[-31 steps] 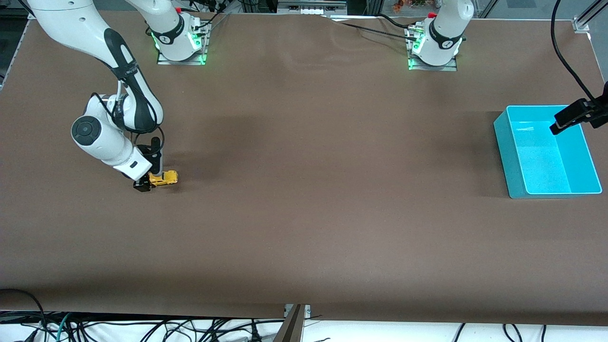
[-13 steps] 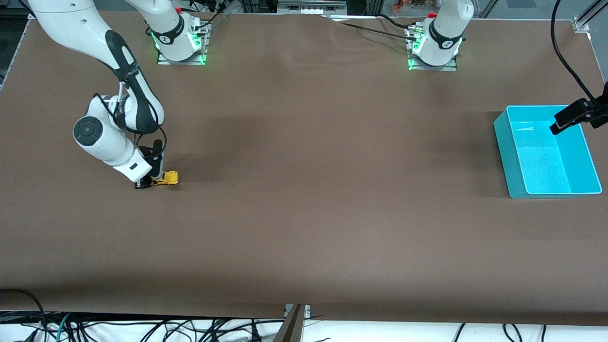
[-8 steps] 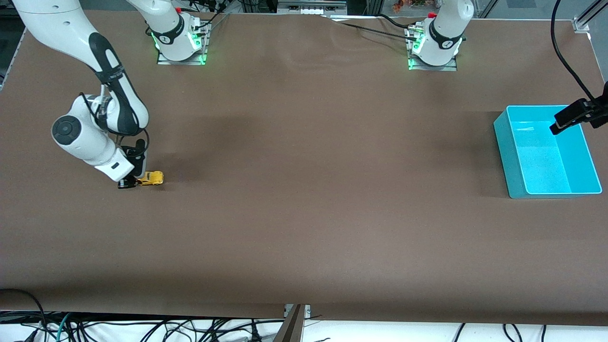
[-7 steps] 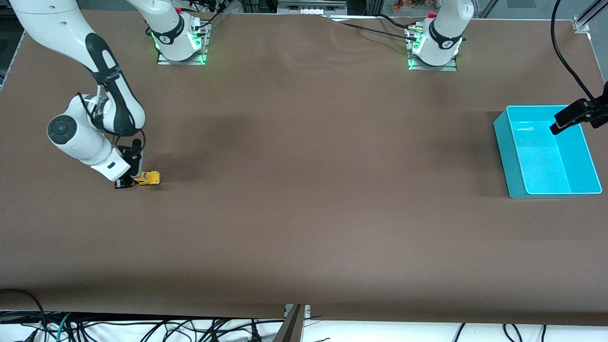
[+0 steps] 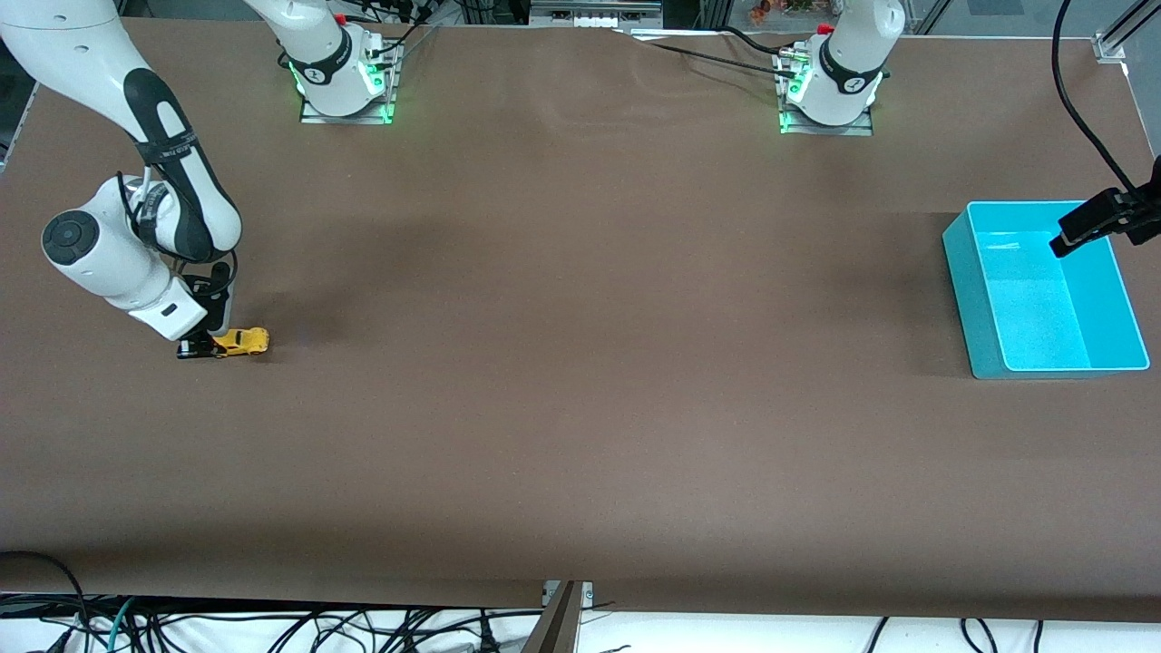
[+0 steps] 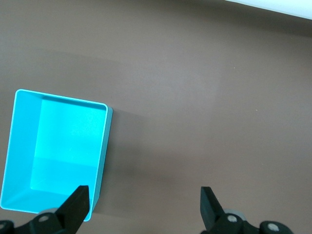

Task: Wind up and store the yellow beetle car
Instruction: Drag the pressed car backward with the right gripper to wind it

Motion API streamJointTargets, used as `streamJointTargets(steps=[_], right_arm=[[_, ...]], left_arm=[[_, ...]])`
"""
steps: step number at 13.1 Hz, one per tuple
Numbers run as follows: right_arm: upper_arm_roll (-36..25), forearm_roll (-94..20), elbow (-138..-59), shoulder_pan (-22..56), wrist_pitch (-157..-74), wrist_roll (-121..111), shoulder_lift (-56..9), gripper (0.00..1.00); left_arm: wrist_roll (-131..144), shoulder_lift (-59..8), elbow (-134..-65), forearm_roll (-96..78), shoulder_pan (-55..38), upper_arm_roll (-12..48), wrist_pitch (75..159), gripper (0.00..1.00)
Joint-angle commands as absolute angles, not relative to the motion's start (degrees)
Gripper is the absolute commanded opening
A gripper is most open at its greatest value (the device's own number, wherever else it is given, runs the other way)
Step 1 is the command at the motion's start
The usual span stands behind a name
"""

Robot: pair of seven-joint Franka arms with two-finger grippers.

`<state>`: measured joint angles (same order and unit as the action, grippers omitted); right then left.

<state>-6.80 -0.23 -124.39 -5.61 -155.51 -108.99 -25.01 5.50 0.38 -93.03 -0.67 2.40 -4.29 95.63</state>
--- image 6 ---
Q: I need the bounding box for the teal plastic bin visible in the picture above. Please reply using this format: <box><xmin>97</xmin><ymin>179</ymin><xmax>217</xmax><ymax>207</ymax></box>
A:
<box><xmin>0</xmin><ymin>89</ymin><xmax>114</xmax><ymax>222</ymax></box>

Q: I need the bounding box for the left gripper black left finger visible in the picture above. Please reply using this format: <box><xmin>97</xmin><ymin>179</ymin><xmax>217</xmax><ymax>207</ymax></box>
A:
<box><xmin>0</xmin><ymin>185</ymin><xmax>90</xmax><ymax>234</ymax></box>

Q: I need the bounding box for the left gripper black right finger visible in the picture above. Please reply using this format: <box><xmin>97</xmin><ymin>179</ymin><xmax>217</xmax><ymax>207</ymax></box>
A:
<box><xmin>200</xmin><ymin>186</ymin><xmax>293</xmax><ymax>234</ymax></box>

